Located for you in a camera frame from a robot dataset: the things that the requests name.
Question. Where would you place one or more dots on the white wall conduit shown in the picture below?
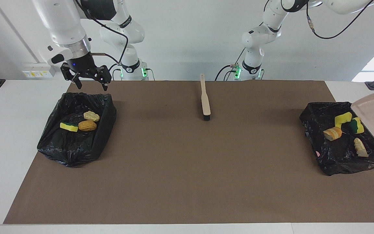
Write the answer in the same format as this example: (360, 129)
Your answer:
(11, 26)

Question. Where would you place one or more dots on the brown table mat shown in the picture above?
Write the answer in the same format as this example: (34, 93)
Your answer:
(206, 195)

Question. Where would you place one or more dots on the beige hand brush black bristles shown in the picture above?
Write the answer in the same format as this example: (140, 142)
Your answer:
(205, 100)

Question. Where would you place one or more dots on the white wall socket box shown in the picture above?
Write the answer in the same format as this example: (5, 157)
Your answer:
(36, 74)

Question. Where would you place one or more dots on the yellow green sponge wedge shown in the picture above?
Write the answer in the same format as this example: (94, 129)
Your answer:
(68, 126)

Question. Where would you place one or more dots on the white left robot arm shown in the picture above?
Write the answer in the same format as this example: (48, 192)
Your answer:
(265, 29)

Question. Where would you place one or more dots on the green yellow sponge piece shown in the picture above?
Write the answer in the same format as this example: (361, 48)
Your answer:
(357, 126)

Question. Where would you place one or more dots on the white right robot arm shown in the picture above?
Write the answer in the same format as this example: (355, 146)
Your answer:
(63, 22)

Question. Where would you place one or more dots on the brown bread roll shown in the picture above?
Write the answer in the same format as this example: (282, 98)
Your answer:
(87, 125)

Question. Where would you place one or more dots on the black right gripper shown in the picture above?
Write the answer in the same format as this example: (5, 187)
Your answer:
(81, 66)

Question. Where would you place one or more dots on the black bag lined bin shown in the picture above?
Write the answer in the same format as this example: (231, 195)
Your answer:
(76, 149)
(336, 156)

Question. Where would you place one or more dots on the beige sponge chunk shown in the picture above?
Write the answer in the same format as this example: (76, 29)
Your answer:
(332, 134)
(360, 148)
(91, 115)

